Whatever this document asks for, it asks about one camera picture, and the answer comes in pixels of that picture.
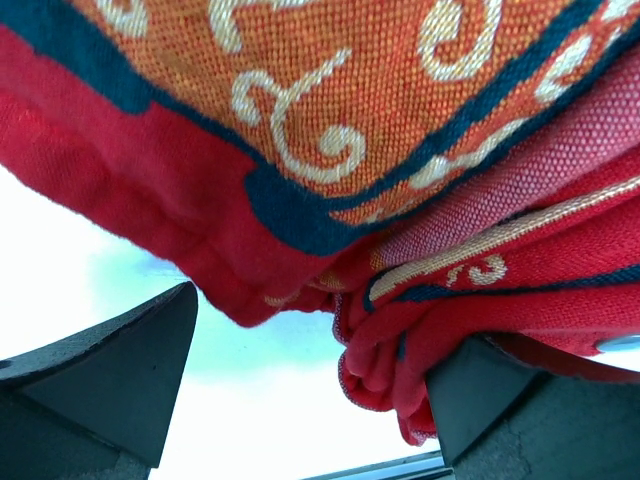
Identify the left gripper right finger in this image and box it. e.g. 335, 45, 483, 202
425, 334, 639, 479

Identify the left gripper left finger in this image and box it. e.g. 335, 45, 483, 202
1, 282, 198, 479

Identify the red printed pillowcase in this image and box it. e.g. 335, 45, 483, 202
1, 1, 639, 445

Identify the aluminium front rail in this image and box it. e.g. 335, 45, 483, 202
307, 451, 455, 480

